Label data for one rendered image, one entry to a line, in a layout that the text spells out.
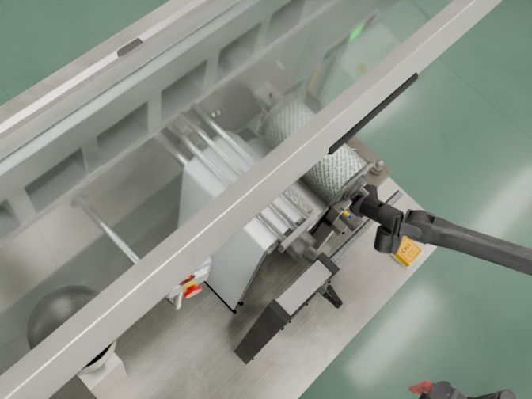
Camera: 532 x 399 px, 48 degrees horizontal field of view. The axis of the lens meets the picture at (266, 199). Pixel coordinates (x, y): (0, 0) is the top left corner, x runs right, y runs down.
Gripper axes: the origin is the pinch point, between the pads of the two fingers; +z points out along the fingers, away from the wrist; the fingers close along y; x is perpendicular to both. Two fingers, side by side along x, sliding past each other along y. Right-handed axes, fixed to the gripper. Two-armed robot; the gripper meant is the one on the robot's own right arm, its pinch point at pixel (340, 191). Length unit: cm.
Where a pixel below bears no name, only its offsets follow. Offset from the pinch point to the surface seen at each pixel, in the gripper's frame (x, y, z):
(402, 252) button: -25.2, 8.1, -13.9
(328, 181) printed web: 18.5, -11.7, -8.9
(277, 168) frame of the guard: 80, -56, -51
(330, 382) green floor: -116, -10, 15
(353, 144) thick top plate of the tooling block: 0.4, 17.1, 9.3
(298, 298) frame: 25, -44, -30
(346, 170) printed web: 20.6, -7.9, -11.7
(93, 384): 11, -81, -1
